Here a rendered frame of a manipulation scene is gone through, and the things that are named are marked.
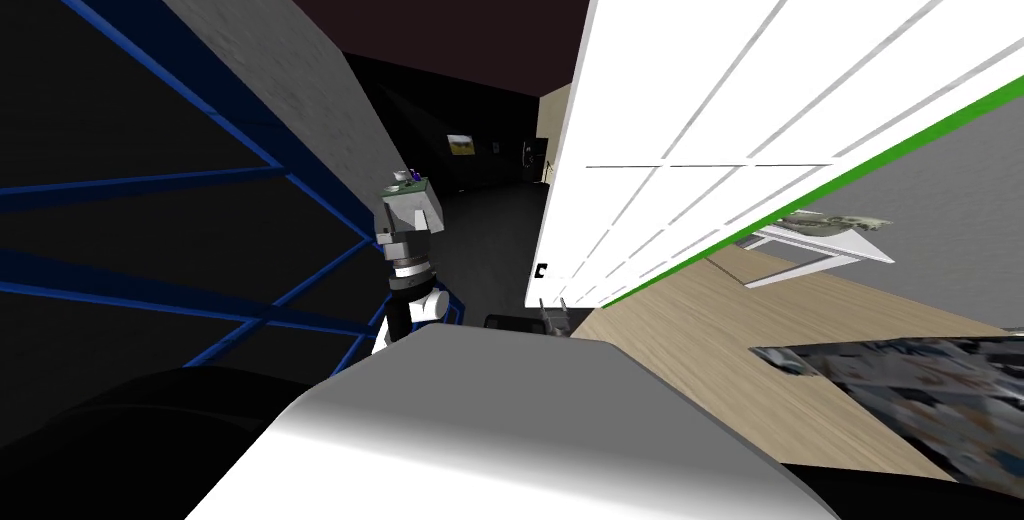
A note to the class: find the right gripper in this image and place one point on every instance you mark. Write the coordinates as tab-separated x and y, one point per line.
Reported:
554	329

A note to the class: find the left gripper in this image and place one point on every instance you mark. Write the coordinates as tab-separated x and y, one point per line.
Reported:
410	208

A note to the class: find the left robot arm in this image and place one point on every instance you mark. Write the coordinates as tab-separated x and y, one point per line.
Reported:
410	306

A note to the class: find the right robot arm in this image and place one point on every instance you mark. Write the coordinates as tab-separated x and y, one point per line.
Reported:
920	500

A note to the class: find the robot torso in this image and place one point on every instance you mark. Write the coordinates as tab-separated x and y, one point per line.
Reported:
496	424

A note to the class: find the white panelled door green edge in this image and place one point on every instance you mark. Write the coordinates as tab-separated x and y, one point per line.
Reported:
720	104

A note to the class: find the grey patterned rug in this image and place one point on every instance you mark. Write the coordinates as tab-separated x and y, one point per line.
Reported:
928	400

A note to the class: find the yellow framed wall picture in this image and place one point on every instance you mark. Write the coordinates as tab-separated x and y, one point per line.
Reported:
462	145

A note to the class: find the blue bar frame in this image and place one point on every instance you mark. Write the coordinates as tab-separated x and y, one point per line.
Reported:
120	182

